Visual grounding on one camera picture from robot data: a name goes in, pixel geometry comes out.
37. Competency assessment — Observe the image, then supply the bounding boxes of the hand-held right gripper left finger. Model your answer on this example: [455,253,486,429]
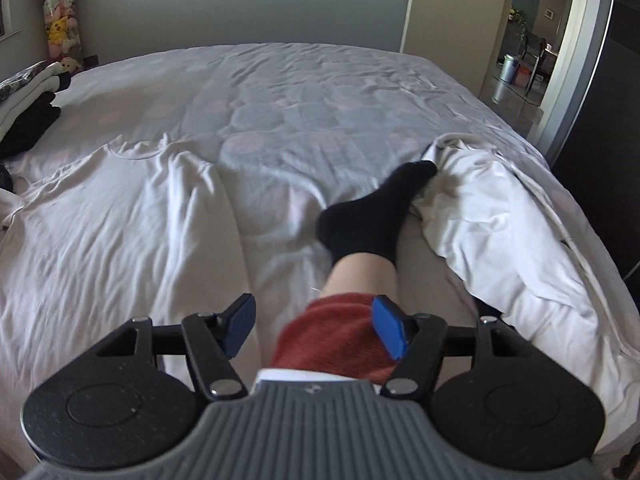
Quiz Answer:
[93,294,258,402]

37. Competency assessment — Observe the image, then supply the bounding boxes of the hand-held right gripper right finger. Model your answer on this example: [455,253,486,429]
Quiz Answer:
[372,294,544,402]

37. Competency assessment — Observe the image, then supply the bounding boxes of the white t-shirt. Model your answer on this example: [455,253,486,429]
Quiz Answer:
[0,135,267,378]

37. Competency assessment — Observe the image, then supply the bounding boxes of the stack of folded clothes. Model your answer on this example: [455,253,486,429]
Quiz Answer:
[0,62,77,133]

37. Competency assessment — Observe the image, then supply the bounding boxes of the red shorts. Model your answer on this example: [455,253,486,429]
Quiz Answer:
[270,294,402,387]

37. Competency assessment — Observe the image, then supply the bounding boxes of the person's bare lower leg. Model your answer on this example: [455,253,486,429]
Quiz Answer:
[319,251,399,308]

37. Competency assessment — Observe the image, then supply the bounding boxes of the black sock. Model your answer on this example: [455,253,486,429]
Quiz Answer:
[315,160,439,267]

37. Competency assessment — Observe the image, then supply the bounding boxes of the white duvet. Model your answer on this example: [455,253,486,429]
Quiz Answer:
[409,132,628,463]

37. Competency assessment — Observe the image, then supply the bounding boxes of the bed with dotted sheet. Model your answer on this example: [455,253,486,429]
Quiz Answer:
[0,42,636,480]

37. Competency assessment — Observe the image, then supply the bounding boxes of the black folded garment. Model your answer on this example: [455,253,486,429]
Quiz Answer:
[0,91,62,159]

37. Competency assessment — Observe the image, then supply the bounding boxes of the dark wardrobe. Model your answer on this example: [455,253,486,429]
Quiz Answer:
[550,0,640,281]

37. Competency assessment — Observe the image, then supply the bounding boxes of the dark chair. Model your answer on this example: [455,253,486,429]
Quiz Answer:
[519,30,549,97]

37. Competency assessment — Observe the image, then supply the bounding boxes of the white door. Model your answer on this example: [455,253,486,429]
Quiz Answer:
[399,0,522,97]

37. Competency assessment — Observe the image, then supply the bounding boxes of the black and white patterned cloth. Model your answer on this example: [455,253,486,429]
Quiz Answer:
[0,60,49,102]

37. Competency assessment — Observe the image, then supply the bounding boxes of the potted plant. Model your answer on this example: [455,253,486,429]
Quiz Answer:
[507,7,529,45]

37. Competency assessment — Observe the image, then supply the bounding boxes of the hanging column of plush toys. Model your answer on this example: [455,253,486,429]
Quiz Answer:
[34,0,84,74]

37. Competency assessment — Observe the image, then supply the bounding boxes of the white door frame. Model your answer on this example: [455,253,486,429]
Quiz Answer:
[536,0,620,157]

